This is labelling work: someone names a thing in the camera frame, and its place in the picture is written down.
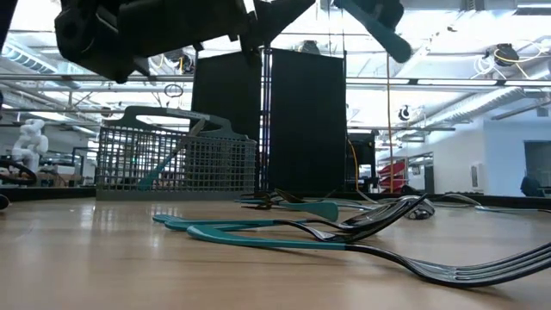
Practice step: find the dark blue chair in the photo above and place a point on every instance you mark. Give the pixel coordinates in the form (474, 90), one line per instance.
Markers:
(531, 187)

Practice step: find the red shelf rack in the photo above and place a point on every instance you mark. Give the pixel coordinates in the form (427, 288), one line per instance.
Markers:
(398, 170)

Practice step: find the black folding screen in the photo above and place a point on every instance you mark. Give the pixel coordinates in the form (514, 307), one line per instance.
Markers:
(307, 129)

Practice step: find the grey plastic cutlery basket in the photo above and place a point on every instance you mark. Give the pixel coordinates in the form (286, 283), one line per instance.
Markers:
(120, 163)

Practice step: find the black equipment cabinet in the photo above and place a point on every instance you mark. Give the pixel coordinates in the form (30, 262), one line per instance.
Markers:
(365, 150)

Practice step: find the white wall box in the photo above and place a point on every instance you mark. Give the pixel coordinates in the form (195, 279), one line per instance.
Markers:
(475, 176)

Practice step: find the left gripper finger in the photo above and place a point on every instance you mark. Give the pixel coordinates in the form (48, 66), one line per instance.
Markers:
(280, 17)
(251, 47)

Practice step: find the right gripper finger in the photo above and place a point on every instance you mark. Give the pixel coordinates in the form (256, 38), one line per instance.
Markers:
(387, 10)

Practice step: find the black hanging hook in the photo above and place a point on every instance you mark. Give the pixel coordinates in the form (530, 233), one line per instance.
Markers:
(404, 114)

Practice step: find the white robot figure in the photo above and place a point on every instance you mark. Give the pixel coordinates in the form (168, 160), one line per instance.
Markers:
(30, 142)

